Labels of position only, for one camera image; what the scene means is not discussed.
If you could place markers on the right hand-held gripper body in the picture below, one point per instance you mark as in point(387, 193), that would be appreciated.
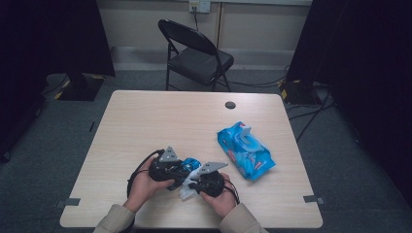
point(210, 168)

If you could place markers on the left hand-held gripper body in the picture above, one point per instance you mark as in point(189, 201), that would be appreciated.
point(168, 157)

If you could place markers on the white wet wipe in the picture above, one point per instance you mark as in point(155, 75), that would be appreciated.
point(188, 192)

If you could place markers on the blue toy car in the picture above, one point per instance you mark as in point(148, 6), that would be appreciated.
point(191, 163)

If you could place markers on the blue wet wipes pack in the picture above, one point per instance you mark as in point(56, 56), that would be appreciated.
point(249, 155)

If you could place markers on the person's right hand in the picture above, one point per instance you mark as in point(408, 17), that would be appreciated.
point(223, 202)

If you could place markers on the person's left hand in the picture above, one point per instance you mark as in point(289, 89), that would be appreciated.
point(142, 189)

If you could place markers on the round dark table grommet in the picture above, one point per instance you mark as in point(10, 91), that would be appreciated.
point(230, 105)

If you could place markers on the black folding chair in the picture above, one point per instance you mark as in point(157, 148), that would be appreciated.
point(200, 63)

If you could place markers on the grey tape strip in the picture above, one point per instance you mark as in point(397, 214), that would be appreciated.
point(312, 199)
point(69, 202)

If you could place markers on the black stand base yellow tape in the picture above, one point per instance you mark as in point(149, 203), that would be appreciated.
point(81, 89)

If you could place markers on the black floor box yellow tape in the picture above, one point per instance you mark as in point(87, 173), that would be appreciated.
point(299, 92)

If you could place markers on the black curtain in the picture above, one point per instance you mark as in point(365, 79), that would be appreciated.
point(48, 39)
point(366, 64)

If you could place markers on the white wall socket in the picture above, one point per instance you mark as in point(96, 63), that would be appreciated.
point(199, 5)

